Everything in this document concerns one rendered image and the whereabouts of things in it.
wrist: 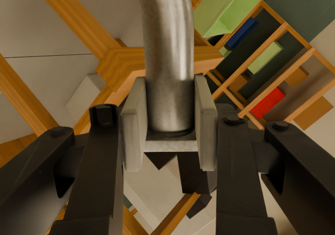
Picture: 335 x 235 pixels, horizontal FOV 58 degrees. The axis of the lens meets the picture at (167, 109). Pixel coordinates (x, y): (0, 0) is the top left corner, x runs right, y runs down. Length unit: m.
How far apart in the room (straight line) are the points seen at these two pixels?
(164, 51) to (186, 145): 0.06
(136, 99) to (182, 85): 0.04
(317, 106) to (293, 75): 0.64
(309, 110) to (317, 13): 1.67
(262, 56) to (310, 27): 1.00
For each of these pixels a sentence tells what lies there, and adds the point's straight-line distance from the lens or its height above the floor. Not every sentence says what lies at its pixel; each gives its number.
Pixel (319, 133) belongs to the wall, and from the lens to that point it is 6.17.
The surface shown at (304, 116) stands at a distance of 5.55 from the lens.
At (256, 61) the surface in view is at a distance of 5.48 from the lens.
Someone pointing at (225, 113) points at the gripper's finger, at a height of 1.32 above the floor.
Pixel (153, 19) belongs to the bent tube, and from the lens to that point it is 0.17.
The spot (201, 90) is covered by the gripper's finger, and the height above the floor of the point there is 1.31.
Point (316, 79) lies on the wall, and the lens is 5.99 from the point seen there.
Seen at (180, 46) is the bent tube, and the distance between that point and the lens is 0.17.
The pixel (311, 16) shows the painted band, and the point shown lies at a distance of 5.97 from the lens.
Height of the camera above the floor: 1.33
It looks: 9 degrees down
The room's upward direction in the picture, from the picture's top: 138 degrees clockwise
